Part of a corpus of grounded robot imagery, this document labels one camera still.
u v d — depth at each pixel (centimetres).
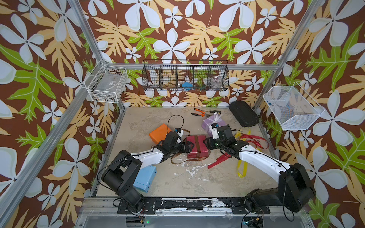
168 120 114
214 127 77
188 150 78
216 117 102
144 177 76
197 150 88
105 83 86
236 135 103
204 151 86
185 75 99
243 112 109
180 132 83
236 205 74
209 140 77
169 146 70
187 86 93
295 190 42
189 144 80
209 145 75
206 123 101
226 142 66
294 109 82
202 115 115
